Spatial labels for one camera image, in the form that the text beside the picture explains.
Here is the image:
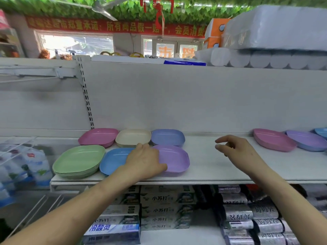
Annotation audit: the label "person's right hand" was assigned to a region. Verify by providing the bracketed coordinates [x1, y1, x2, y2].
[215, 135, 260, 175]

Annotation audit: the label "person's left hand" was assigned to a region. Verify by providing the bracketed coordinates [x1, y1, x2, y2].
[123, 143, 168, 182]

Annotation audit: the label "person's left forearm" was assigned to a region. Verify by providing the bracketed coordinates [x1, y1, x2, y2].
[0, 172, 139, 245]

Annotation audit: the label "person's right forearm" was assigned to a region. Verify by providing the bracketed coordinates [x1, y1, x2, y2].
[246, 163, 327, 245]

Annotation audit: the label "purple plastic plate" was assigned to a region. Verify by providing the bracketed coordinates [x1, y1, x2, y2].
[152, 144, 190, 177]
[285, 130, 327, 152]

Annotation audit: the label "white metal shelf board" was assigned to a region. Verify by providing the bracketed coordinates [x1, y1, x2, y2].
[50, 135, 327, 194]

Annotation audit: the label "periwinkle plastic plate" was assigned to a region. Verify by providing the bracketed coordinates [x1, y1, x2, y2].
[151, 129, 186, 148]

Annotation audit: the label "cream plastic plate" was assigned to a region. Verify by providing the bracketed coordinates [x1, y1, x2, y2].
[115, 129, 152, 148]

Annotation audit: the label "stack of toothpaste boxes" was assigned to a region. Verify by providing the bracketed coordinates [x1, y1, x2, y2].
[82, 185, 198, 245]

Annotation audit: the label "blue plastic plate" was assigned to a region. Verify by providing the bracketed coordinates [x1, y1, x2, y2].
[99, 148, 136, 176]
[314, 127, 327, 140]

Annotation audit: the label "pink plastic plate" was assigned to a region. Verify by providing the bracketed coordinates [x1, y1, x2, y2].
[253, 128, 298, 152]
[78, 128, 119, 148]

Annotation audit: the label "green plastic plate stack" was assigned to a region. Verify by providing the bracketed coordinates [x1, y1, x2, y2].
[52, 145, 106, 179]

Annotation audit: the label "blue wrapped package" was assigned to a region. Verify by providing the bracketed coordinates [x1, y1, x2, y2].
[163, 59, 206, 67]

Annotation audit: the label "row of toilet paper rolls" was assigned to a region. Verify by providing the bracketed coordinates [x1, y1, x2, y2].
[194, 47, 327, 71]

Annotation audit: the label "perforated white shelf upright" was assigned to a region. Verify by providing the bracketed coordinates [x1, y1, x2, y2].
[76, 55, 95, 130]

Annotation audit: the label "glass door with lettering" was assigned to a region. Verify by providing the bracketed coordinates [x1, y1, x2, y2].
[141, 35, 205, 59]

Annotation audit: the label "large wrapped toilet paper pack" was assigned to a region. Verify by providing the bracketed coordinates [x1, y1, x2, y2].
[221, 5, 327, 51]

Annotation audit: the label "wrapped water bottle pack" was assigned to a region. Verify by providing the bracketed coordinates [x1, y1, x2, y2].
[0, 144, 53, 207]

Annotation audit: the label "wide window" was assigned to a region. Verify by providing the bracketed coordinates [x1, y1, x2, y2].
[35, 31, 114, 58]

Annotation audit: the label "red hanging knot ornament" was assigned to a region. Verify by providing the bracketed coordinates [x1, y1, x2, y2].
[140, 0, 175, 30]

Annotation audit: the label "red banner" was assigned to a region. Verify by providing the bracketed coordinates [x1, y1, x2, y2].
[25, 16, 208, 39]

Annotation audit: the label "brown fuzzy items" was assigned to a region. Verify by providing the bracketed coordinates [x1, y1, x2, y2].
[38, 49, 73, 61]

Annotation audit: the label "ceiling fan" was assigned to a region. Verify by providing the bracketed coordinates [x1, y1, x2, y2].
[50, 0, 128, 21]

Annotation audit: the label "green leaf ceiling garland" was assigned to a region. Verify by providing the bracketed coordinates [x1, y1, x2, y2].
[0, 0, 327, 26]

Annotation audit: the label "background goods shelf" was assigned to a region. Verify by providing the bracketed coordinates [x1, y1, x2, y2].
[0, 10, 25, 58]

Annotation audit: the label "yellow ring items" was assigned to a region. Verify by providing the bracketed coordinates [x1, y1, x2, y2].
[100, 51, 145, 58]

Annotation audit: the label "white wire rack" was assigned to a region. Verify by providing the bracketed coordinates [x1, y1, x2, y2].
[0, 193, 67, 241]

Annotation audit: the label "white shelf bracket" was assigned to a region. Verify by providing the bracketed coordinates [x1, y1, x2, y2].
[0, 65, 80, 80]

